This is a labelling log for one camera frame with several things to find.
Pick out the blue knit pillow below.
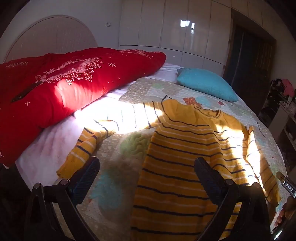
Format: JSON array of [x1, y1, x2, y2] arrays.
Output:
[[177, 68, 239, 102]]

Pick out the pink cloth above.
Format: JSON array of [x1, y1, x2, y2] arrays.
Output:
[[281, 79, 295, 96]]

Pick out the yellow striped knit sweater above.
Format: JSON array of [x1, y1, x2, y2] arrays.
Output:
[[57, 99, 281, 241]]

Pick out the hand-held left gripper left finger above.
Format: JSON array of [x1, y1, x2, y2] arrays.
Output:
[[23, 156, 100, 241]]

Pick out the cream shelf cabinet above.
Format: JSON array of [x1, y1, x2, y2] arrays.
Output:
[[274, 95, 296, 167]]

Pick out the patchwork quilted bedspread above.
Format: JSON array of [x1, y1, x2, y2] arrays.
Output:
[[53, 76, 288, 241]]

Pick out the black shoe rack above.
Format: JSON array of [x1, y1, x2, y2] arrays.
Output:
[[258, 78, 289, 122]]

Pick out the white bed sheet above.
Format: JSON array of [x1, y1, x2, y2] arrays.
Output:
[[15, 62, 183, 186]]

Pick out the glossy white wardrobe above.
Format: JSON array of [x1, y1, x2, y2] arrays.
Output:
[[118, 0, 232, 77]]

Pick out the white arched headboard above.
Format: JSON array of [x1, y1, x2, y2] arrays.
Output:
[[3, 15, 99, 63]]

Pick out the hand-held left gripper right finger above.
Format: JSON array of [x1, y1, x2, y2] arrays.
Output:
[[194, 157, 272, 241]]

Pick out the red floral quilt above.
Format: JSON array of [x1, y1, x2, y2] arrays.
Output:
[[0, 47, 167, 167]]

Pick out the dark wooden door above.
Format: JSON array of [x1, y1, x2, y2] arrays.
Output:
[[223, 11, 277, 116]]

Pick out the person's right hand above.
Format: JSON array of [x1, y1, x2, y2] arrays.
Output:
[[274, 202, 289, 228]]

